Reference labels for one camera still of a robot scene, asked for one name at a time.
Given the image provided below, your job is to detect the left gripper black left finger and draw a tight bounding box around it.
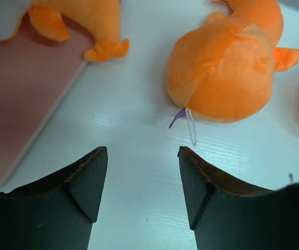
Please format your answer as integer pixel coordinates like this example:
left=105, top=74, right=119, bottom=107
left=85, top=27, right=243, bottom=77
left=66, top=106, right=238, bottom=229
left=0, top=146, right=108, bottom=249

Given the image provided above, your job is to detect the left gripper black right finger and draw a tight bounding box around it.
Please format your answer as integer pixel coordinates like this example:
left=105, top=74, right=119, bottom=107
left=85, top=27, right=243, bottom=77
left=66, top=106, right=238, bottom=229
left=178, top=146, right=299, bottom=249

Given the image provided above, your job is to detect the orange shark plush back-facing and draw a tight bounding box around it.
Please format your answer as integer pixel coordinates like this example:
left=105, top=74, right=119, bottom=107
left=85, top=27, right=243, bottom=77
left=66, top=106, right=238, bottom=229
left=166, top=0, right=299, bottom=146

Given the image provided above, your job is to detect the orange shark plush mouth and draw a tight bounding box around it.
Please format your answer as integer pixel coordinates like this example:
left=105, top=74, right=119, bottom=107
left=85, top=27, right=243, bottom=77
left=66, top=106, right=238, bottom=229
left=24, top=0, right=129, bottom=62

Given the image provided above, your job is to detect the pink three-tier wooden shelf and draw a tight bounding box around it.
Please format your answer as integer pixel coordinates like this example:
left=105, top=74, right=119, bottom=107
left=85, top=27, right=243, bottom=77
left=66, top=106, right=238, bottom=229
left=0, top=17, right=92, bottom=187

